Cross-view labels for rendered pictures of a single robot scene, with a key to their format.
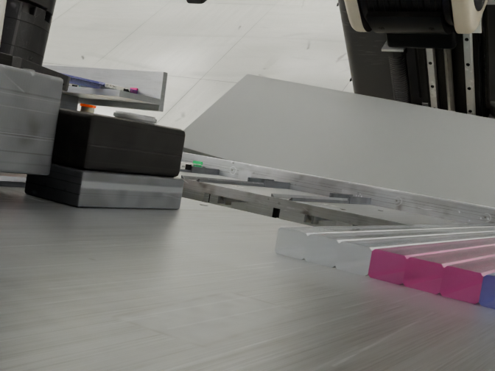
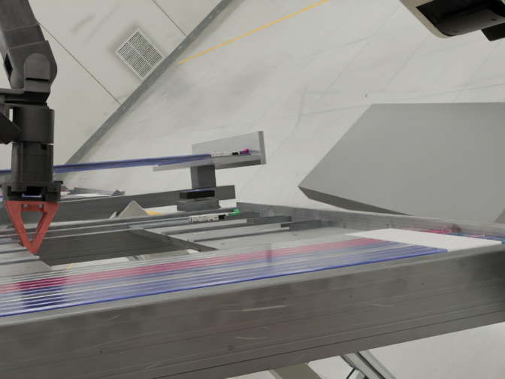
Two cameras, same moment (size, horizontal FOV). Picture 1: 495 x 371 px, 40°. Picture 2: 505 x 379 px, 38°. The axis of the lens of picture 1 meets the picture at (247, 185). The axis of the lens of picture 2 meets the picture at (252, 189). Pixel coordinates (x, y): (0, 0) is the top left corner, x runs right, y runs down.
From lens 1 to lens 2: 0.60 m
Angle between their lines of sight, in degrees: 33
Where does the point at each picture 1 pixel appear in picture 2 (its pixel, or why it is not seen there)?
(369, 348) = not seen: outside the picture
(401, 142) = (454, 147)
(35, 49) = (37, 170)
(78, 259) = not seen: outside the picture
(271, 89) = (382, 115)
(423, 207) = (355, 222)
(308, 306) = not seen: outside the picture
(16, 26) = (21, 159)
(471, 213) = (379, 223)
